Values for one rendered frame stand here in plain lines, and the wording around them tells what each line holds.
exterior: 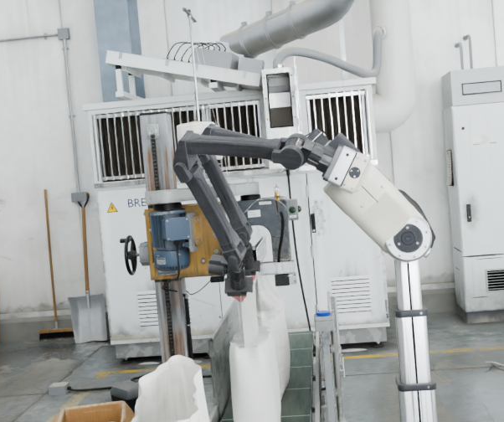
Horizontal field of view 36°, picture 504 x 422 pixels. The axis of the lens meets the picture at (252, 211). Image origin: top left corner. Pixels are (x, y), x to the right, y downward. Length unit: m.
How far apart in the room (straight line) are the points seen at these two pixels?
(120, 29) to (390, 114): 2.52
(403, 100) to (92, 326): 3.49
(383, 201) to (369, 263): 3.60
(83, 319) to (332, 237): 2.66
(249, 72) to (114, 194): 1.47
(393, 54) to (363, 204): 4.00
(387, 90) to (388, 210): 3.91
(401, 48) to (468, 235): 1.69
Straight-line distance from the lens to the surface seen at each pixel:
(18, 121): 7.95
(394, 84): 6.46
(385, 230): 2.64
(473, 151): 6.92
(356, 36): 7.50
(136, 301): 6.36
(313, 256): 6.14
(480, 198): 6.94
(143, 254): 3.52
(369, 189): 2.57
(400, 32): 6.53
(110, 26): 7.29
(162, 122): 3.51
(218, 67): 5.83
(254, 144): 2.47
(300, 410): 3.64
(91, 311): 7.57
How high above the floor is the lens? 1.47
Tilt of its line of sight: 3 degrees down
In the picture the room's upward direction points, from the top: 5 degrees counter-clockwise
